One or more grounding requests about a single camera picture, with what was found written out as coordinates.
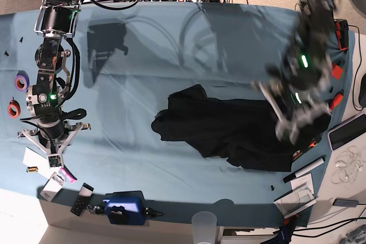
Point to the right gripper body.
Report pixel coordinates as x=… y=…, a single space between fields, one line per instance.
x=54 y=140

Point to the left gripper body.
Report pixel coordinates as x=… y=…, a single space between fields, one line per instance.
x=297 y=112

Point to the black t-shirt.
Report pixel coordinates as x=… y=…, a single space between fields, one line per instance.
x=241 y=131

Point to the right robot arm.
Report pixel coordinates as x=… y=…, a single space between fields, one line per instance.
x=59 y=66

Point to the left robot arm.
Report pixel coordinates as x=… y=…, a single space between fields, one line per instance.
x=294 y=89

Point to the white paper card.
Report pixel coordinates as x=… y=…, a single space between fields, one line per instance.
x=33 y=159

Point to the orange utility knife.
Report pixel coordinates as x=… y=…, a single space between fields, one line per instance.
x=302 y=151

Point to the pink marker pen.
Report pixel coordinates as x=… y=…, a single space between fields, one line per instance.
x=67 y=174

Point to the small yellow battery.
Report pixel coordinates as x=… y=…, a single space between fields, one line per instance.
x=33 y=169

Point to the clear plastic package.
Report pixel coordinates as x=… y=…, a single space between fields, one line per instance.
x=52 y=187

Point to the orange screwdriver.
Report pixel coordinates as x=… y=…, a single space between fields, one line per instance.
x=336 y=100

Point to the red tape roll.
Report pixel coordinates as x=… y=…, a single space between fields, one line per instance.
x=13 y=108

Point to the orange block tool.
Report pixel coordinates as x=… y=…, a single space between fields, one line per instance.
x=337 y=69

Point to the black white marker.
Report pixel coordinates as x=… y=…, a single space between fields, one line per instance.
x=307 y=168

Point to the smartphone with purple case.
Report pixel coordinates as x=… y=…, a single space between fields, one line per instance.
x=347 y=131

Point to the purple tape roll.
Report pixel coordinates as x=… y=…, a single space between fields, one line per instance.
x=21 y=81

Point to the black remote control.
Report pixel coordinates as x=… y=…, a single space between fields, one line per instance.
x=82 y=199

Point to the orange black clamp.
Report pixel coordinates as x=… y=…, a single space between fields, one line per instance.
x=342 y=29

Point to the blue box device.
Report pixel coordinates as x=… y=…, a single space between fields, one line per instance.
x=125 y=208

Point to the teal table cloth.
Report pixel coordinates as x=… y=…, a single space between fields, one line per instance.
x=167 y=91

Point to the translucent plastic cup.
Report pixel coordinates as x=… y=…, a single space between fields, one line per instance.
x=204 y=227

